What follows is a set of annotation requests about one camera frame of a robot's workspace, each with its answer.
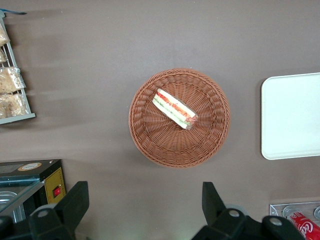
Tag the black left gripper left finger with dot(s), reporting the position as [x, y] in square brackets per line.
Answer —
[62, 215]

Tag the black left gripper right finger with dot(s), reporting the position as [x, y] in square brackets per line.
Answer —
[225, 225]

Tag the plastic-wrapped triangle sandwich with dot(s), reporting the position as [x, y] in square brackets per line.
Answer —
[173, 108]

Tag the brown round wicker basket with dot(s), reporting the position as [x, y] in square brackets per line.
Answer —
[160, 145]

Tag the white rectangular plastic tray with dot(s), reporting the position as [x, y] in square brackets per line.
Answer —
[292, 117]

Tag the black glass food warmer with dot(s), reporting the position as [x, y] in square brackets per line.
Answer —
[37, 172]

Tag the clear acrylic can holder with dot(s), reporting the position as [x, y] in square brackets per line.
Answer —
[276, 208]

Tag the steel food pan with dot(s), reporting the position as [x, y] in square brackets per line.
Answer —
[7, 202]

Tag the red cola can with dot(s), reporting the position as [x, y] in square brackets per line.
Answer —
[308, 226]

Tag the packaged bread in clear bag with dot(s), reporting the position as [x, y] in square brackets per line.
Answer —
[3, 36]
[10, 79]
[12, 105]
[2, 55]

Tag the blue tag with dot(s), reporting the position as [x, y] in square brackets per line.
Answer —
[10, 11]

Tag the red rocker power switch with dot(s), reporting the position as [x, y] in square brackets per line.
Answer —
[57, 192]

